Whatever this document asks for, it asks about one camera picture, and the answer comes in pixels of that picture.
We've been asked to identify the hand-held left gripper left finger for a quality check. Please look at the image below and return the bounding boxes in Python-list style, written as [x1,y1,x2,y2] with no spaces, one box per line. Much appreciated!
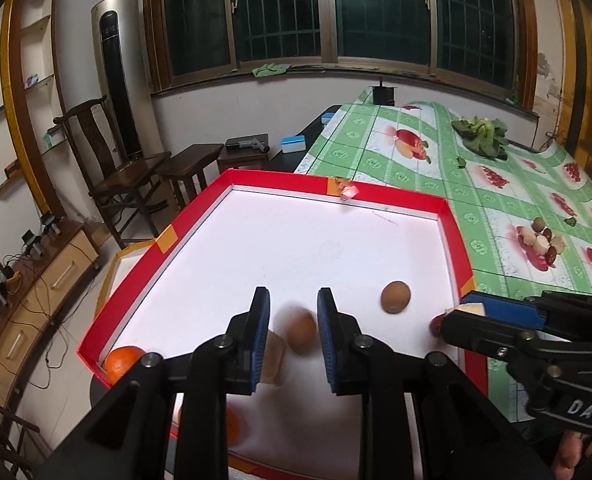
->
[36,286,273,480]

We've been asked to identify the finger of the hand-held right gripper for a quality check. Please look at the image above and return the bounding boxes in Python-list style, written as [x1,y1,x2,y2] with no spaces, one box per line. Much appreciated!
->
[480,291,592,342]
[440,310,577,392]

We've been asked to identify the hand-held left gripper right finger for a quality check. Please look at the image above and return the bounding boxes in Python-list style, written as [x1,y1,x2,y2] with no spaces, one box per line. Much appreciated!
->
[317,286,561,480]

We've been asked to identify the shallow red cardboard box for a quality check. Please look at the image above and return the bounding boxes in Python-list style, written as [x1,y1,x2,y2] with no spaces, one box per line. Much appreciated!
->
[77,169,489,476]

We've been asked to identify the orange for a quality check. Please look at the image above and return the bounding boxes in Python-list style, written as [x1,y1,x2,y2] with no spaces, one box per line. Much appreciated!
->
[103,346,147,386]

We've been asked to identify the person's right hand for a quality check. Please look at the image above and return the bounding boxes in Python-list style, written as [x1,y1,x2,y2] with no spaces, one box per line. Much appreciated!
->
[550,431,592,480]

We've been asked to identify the green fruit print tablecloth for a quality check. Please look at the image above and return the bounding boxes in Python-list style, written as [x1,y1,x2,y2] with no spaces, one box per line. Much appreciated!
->
[293,100,592,423]

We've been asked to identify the green bok choy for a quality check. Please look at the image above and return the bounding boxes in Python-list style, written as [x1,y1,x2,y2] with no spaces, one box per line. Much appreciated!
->
[450,116,509,161]

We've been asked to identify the dark wooden stool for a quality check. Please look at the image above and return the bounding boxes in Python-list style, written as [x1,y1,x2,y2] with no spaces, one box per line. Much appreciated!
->
[158,143,225,211]
[217,147,270,176]

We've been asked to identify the grey hand tool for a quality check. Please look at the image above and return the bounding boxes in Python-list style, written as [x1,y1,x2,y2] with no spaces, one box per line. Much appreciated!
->
[225,134,271,153]

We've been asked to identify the tall back wooden chair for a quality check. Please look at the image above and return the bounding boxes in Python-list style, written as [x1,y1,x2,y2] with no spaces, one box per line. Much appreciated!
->
[53,96,187,248]

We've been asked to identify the light wood cabinet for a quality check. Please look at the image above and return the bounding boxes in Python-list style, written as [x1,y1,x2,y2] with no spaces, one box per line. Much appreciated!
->
[0,217,102,396]

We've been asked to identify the small black device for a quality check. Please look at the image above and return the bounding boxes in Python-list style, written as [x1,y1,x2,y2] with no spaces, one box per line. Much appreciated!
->
[371,77,397,107]

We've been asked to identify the gold framed glass door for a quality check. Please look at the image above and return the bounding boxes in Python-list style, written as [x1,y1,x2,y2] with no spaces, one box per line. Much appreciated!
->
[550,0,592,161]

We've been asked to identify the green cloth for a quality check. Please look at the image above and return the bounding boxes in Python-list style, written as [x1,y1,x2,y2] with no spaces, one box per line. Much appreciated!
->
[252,62,291,78]

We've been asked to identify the silver tower air conditioner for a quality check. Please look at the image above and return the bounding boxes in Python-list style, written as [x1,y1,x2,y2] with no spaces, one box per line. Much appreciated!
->
[91,0,144,161]

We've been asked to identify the wood framed barred window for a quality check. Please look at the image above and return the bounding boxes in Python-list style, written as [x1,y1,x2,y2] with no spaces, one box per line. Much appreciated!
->
[143,0,539,111]

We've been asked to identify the black power cable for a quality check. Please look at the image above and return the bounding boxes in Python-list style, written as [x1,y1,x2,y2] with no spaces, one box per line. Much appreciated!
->
[23,260,107,391]

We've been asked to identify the dark wooden furniture frame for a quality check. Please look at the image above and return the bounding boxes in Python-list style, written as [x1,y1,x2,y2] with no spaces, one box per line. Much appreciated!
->
[0,390,42,480]

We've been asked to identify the gold trimmed wall shelf unit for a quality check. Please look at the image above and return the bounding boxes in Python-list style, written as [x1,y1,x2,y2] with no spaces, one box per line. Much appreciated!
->
[0,0,72,221]

